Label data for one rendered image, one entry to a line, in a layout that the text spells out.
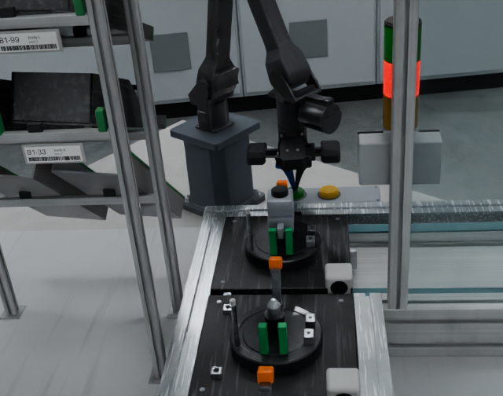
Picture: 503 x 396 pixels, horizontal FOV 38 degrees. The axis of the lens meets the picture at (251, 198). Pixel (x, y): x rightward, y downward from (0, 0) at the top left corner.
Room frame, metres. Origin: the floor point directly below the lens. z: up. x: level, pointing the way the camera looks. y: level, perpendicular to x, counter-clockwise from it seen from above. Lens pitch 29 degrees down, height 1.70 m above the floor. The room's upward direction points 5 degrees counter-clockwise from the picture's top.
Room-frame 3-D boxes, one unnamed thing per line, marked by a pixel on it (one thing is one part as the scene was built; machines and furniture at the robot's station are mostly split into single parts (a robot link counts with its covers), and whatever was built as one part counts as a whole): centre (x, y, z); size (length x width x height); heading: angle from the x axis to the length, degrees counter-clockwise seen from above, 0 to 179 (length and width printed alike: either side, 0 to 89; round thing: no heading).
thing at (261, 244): (1.10, -0.05, 0.98); 0.14 x 0.14 x 0.02
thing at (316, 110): (1.28, -0.12, 1.19); 0.12 x 0.08 x 0.11; 43
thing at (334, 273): (0.99, -0.14, 0.97); 0.05 x 0.05 x 0.04; 83
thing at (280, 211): (1.09, -0.05, 1.06); 0.08 x 0.04 x 0.07; 173
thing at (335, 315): (0.85, -0.02, 1.01); 0.24 x 0.24 x 0.13; 83
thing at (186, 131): (1.48, 0.07, 0.96); 0.15 x 0.15 x 0.20; 46
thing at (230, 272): (1.10, -0.05, 0.96); 0.24 x 0.24 x 0.02; 83
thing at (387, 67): (0.96, -0.22, 1.33); 0.05 x 0.05 x 0.05
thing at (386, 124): (0.96, -0.22, 1.28); 0.05 x 0.05 x 0.05
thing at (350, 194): (1.31, -0.16, 0.93); 0.21 x 0.07 x 0.06; 83
